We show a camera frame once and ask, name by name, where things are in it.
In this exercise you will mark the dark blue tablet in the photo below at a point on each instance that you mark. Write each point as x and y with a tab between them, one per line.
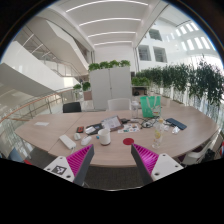
174	122

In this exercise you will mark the black chair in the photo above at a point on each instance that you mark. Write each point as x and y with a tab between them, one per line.
72	107

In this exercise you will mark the white cabinet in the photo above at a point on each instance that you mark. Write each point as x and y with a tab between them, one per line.
107	84

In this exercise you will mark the white computer mouse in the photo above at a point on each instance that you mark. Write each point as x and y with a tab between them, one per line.
86	140

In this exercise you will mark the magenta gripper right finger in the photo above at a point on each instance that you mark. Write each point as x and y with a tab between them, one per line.
153	166

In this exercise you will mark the clear drinking glass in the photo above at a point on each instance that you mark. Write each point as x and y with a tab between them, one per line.
134	109

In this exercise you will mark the clear plastic water bottle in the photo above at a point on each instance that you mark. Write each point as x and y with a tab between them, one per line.
158	134

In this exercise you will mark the white paper sheet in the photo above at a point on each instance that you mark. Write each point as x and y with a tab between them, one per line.
41	124

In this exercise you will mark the red round coaster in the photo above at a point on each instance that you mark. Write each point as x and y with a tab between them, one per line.
128	141

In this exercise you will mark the green tote bag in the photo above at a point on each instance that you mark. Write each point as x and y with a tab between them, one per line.
151	106

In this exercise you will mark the small red black device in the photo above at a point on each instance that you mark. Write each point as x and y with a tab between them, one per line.
80	129

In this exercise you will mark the white chair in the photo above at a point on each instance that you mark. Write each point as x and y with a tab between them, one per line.
119	104

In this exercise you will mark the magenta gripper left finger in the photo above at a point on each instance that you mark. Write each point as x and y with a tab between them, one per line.
73	167

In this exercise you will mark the crumpled white tissue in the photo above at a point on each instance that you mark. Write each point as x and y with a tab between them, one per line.
175	130

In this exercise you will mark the white power adapter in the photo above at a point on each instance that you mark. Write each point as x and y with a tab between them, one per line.
70	144

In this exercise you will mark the sticker sheet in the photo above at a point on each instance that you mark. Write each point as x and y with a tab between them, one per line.
129	128

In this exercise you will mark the white ceramic mug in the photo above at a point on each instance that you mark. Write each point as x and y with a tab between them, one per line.
104	136

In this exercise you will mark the open notebook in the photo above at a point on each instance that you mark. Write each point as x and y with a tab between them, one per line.
112	123

